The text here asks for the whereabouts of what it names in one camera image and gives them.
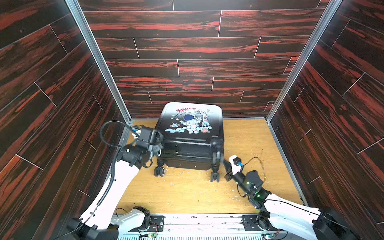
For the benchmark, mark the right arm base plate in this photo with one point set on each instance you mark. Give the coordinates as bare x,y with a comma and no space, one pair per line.
259,222

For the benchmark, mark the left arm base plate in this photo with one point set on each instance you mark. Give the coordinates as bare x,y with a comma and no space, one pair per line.
155,223

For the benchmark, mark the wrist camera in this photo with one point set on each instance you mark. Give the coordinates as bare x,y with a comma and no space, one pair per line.
236,164
136,131

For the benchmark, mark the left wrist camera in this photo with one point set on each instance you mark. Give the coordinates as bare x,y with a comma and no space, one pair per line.
136,131

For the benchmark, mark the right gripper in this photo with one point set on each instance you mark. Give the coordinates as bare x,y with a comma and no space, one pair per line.
229,174

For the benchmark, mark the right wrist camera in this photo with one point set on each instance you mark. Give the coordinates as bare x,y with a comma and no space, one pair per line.
236,164

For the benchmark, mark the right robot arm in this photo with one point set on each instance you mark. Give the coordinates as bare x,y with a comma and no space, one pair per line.
309,223

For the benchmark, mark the aluminium front rail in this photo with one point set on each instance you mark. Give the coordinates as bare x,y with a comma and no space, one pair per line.
213,227

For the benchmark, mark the black white astronaut suitcase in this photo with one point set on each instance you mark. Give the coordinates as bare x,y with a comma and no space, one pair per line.
193,138

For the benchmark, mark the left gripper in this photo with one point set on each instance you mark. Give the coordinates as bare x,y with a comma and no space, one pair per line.
157,141

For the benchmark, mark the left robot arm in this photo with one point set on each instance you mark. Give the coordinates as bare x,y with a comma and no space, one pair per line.
98,221

